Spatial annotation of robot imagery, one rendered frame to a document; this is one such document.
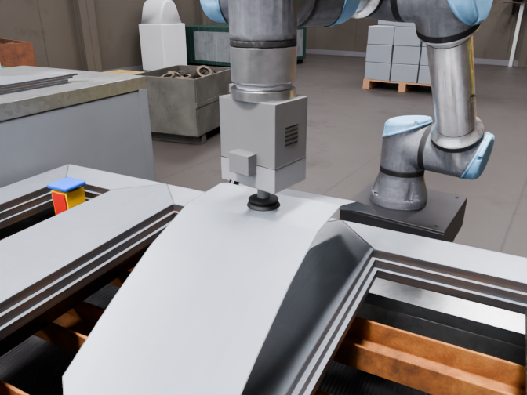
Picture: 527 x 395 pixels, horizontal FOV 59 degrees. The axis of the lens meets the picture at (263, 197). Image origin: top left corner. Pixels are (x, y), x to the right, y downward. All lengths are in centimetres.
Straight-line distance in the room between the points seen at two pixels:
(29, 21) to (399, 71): 587
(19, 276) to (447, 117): 88
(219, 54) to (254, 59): 935
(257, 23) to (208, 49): 954
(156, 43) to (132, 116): 787
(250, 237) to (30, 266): 45
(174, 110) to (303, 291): 390
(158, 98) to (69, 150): 322
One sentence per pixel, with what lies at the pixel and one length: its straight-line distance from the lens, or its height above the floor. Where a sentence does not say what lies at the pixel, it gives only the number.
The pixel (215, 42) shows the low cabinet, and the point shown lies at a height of 55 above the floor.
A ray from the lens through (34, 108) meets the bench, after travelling 134.
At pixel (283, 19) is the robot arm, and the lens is 51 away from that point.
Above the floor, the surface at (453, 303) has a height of 68.
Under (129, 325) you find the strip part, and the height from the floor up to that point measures 96.
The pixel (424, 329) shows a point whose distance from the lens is 109.
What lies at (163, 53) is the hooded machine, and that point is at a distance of 935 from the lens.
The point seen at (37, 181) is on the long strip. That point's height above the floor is 86.
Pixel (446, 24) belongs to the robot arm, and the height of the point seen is 123.
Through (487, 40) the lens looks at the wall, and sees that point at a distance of 1204.
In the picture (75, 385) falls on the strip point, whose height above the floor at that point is 93.
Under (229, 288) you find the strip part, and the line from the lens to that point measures 49.
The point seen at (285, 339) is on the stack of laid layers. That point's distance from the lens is 63.
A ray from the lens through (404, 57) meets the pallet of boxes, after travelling 766.
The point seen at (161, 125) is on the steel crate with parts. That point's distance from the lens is 465.
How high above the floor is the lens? 127
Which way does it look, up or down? 23 degrees down
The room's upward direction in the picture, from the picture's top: straight up
